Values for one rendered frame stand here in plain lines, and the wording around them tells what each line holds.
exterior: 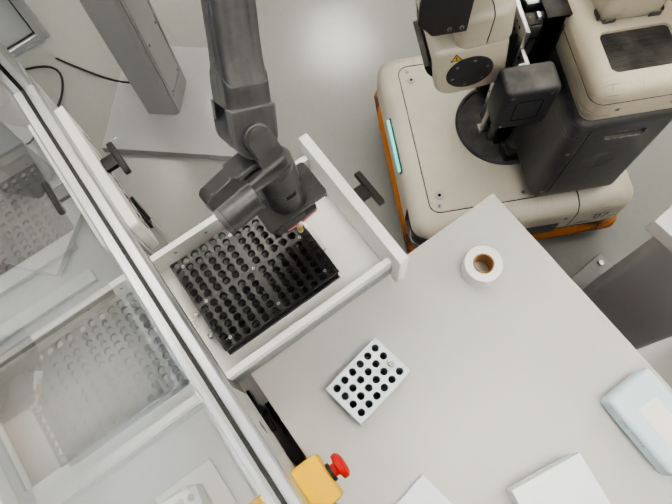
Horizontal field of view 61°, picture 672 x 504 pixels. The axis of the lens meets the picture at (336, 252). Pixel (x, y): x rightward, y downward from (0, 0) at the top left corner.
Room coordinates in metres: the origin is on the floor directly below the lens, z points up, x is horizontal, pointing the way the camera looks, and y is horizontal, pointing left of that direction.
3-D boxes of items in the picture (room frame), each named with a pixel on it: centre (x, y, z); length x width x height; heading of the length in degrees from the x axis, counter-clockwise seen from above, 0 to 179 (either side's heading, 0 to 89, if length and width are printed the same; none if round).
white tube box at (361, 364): (0.11, -0.03, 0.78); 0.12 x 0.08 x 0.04; 129
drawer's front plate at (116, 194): (0.52, 0.40, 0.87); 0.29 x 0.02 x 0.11; 30
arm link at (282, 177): (0.36, 0.07, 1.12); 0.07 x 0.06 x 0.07; 124
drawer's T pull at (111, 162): (0.53, 0.38, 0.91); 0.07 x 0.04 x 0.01; 30
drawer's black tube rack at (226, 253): (0.30, 0.14, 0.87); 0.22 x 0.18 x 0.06; 120
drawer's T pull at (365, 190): (0.42, -0.06, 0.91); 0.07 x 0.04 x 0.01; 30
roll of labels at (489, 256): (0.30, -0.26, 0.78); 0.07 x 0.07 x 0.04
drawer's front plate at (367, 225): (0.40, -0.04, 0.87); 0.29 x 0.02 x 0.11; 30
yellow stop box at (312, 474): (-0.03, 0.06, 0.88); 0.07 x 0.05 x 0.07; 30
